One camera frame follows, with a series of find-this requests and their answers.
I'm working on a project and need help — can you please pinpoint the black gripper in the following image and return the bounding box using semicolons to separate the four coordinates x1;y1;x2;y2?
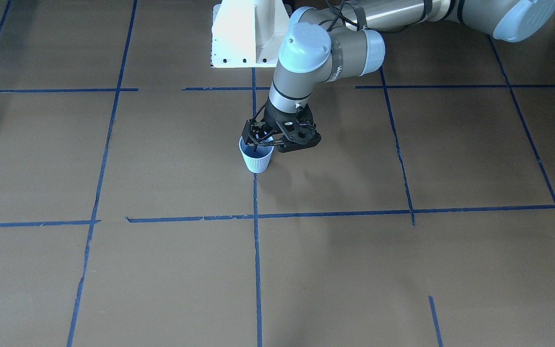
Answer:
242;103;317;145

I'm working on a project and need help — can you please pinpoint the blue ribbed cup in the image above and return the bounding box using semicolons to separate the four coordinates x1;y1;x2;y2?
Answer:
238;137;274;174

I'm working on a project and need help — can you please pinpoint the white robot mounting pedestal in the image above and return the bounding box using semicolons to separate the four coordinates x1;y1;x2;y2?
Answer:
210;0;293;68

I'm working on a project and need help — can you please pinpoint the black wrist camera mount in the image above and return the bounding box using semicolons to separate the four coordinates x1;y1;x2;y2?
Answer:
276;133;322;153

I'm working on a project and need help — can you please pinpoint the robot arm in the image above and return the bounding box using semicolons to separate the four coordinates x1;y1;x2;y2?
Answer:
242;0;555;152

